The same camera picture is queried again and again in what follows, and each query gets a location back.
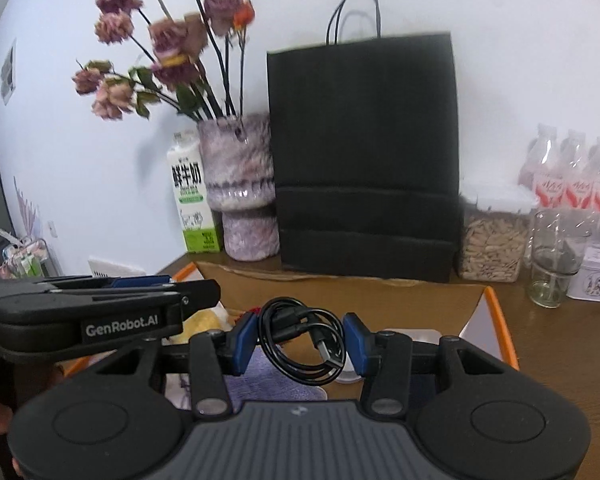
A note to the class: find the black paper bag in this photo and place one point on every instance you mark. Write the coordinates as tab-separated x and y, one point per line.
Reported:
365	160

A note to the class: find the white patterned tin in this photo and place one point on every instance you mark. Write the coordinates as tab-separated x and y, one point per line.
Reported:
597	275

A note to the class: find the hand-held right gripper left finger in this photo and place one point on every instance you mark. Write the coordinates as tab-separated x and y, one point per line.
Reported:
246	342

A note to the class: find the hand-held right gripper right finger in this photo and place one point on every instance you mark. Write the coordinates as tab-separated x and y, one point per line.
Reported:
355	345

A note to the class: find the yellow white plush toy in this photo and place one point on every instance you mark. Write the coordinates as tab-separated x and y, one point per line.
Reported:
205	322

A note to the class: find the purple marbled vase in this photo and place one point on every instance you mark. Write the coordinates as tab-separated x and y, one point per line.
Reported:
242	185

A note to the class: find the orange cardboard box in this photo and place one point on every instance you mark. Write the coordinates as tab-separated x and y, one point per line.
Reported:
405	305

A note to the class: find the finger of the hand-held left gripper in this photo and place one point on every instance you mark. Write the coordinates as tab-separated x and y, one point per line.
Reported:
140	281
130	300

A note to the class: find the bunch of dried roses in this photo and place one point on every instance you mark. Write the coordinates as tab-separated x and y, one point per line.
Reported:
170	45

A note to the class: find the white wall socket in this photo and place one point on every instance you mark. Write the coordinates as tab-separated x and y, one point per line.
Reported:
53	229

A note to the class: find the small wall picture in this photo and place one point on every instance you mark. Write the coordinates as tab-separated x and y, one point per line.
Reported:
8	72

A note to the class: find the white green milk carton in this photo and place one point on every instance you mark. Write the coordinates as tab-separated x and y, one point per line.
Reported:
192	195

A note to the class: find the clear container of seeds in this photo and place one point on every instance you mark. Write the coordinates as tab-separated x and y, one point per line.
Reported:
492	240

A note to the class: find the clear glass cup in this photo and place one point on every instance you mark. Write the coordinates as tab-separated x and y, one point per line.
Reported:
555	260

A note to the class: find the brown wooden desktop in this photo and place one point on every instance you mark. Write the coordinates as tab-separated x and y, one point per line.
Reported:
555	345

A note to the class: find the purple woven pouch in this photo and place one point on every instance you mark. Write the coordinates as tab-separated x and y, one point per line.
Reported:
270	385

